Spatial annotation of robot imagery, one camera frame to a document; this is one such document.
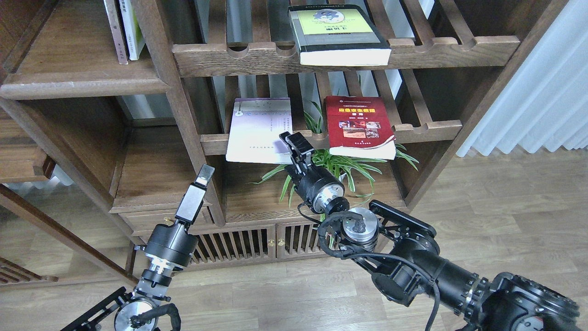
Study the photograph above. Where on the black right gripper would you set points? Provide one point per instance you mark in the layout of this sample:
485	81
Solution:
317	187

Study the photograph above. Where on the pale lilac paperback book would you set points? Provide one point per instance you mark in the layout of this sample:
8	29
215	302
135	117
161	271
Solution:
255	128

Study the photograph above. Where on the yellow and black thick book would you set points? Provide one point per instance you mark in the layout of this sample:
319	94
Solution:
337	35

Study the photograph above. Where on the dark wooden bookshelf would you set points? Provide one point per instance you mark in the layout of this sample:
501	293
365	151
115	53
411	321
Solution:
115	128

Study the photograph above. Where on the brown upright book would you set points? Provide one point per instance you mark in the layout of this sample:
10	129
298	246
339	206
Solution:
115	24

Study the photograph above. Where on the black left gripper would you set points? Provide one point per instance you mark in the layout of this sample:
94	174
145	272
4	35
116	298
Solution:
172	246

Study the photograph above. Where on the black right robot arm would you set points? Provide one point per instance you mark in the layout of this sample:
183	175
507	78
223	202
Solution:
403	259

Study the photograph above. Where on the white green upright book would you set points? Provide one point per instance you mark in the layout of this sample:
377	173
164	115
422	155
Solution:
132	31

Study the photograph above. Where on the white curtain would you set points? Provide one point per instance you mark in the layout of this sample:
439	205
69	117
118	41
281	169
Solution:
545	105

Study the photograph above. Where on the green spider plant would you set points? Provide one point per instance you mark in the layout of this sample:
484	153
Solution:
338	165

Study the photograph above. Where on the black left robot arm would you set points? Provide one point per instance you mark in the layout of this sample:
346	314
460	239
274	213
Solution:
137	310

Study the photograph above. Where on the red paperback book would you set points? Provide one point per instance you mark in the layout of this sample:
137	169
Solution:
359	127

